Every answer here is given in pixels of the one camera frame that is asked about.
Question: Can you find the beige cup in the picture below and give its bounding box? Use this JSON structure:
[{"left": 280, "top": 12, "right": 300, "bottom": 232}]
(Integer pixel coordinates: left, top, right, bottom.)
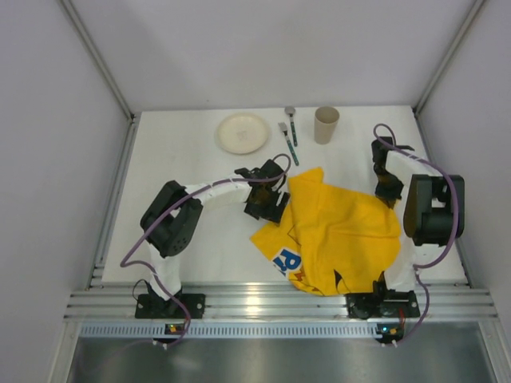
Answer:
[{"left": 314, "top": 106, "right": 340, "bottom": 144}]

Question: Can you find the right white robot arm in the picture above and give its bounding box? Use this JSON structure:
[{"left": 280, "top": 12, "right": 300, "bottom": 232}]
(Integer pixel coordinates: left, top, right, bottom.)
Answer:
[{"left": 371, "top": 136, "right": 465, "bottom": 293}]

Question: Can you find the yellow cartoon cloth placemat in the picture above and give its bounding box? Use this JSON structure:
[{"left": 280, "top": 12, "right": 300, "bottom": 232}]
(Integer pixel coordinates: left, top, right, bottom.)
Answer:
[{"left": 251, "top": 168, "right": 401, "bottom": 296}]

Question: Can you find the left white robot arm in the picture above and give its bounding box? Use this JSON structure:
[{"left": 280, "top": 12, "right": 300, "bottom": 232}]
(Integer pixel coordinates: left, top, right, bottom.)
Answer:
[{"left": 140, "top": 158, "right": 290, "bottom": 303}]

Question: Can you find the aluminium mounting rail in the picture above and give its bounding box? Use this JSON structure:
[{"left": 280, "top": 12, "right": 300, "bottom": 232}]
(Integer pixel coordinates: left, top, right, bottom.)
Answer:
[{"left": 64, "top": 282, "right": 497, "bottom": 322}]

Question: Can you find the fork with teal handle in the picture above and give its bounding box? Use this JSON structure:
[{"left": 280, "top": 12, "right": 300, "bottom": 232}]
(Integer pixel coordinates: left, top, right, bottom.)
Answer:
[{"left": 278, "top": 122, "right": 299, "bottom": 166}]

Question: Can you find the aluminium frame post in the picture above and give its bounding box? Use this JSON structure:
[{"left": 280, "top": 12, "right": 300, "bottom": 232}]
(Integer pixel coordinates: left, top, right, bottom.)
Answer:
[
  {"left": 57, "top": 0, "right": 135, "bottom": 121},
  {"left": 412, "top": 0, "right": 488, "bottom": 118}
]

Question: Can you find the cream round plate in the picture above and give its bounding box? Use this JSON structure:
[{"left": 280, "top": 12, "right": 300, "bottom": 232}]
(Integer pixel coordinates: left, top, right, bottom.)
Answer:
[{"left": 215, "top": 113, "right": 270, "bottom": 155}]

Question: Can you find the left aluminium frame post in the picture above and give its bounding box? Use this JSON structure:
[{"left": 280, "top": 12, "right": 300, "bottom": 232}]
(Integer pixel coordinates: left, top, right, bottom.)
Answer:
[{"left": 57, "top": 0, "right": 135, "bottom": 121}]

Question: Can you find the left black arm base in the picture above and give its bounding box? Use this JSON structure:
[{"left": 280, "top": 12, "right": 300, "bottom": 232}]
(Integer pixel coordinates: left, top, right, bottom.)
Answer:
[{"left": 132, "top": 279, "right": 206, "bottom": 319}]

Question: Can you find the right aluminium frame post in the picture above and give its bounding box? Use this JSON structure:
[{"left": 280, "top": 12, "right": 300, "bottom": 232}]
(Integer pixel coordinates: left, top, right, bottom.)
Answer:
[{"left": 412, "top": 0, "right": 488, "bottom": 118}]

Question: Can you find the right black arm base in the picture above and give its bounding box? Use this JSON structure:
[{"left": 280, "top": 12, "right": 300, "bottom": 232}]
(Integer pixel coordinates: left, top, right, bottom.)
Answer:
[{"left": 346, "top": 273, "right": 421, "bottom": 320}]

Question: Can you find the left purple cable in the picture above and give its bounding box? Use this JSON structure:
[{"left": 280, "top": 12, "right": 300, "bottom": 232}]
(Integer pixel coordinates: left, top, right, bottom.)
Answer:
[{"left": 119, "top": 153, "right": 292, "bottom": 350}]

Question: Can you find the spoon with teal handle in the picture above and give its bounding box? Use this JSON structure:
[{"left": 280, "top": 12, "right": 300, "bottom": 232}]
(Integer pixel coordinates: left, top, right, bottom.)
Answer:
[{"left": 284, "top": 106, "right": 298, "bottom": 147}]

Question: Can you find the slotted grey cable duct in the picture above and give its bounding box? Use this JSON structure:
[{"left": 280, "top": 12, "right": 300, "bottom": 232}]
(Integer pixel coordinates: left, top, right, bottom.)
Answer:
[{"left": 80, "top": 321, "right": 405, "bottom": 340}]

